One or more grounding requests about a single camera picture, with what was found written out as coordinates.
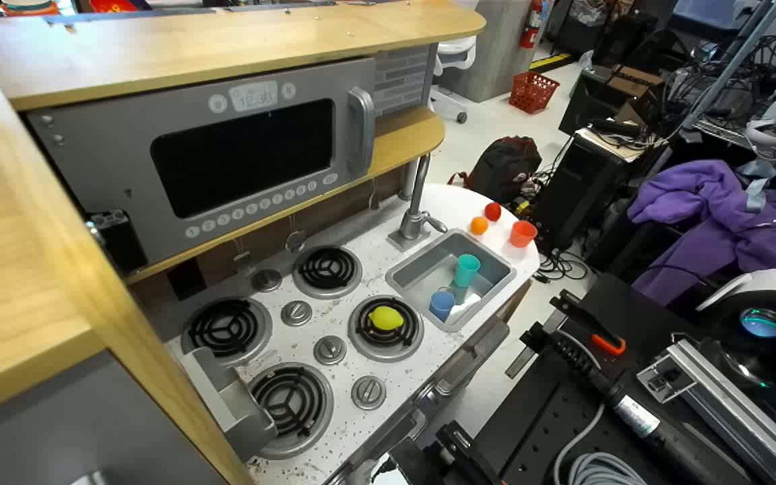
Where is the black cylindrical rod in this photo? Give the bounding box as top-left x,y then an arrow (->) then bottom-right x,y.
518,320 -> 756,485

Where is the red plastic basket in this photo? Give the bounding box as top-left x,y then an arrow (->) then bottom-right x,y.
508,68 -> 563,115

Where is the blue plastic cup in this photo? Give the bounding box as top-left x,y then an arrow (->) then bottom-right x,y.
427,289 -> 458,323

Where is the yellow toy lemon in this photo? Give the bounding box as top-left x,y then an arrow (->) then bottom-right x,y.
368,304 -> 407,336

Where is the purple cloth jacket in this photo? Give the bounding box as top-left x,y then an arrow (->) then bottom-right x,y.
625,157 -> 776,309

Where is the black clamp with orange handle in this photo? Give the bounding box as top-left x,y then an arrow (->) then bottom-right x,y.
548,289 -> 630,362

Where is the black coil stove burner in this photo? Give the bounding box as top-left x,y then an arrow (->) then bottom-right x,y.
292,243 -> 365,300
184,297 -> 275,362
349,293 -> 430,363
246,362 -> 337,444

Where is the grey toy microwave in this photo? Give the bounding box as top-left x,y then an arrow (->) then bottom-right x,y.
23,55 -> 382,269

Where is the grey plastic sink basin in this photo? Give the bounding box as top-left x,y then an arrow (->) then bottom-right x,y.
385,228 -> 518,334

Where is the white office chair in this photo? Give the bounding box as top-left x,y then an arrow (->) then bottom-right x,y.
430,32 -> 483,127

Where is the white speckled kitchen counter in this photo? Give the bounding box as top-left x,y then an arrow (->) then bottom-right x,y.
165,184 -> 545,485

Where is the grey stove knob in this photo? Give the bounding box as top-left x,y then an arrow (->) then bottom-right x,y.
248,266 -> 284,293
279,300 -> 315,330
349,375 -> 390,412
311,334 -> 351,370

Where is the aluminium extrusion bar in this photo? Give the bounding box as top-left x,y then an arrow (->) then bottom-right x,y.
663,336 -> 776,485

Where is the red fire extinguisher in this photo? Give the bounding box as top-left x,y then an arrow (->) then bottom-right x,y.
518,0 -> 548,55

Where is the orange plastic cup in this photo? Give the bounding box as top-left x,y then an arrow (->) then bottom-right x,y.
508,218 -> 541,251

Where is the grey coiled cable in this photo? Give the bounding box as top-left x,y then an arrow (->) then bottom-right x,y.
553,401 -> 652,485

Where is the black computer tower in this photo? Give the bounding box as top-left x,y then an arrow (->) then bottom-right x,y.
528,133 -> 628,255

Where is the grey metal pole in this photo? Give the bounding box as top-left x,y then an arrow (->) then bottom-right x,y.
672,0 -> 776,148

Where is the teal plastic cup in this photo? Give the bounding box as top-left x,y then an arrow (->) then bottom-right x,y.
450,251 -> 486,293

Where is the grey toy faucet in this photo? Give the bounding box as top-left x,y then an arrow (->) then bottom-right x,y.
385,152 -> 450,251

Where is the wooden toy kitchen cabinet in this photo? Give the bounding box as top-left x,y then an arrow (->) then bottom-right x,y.
0,0 -> 492,485

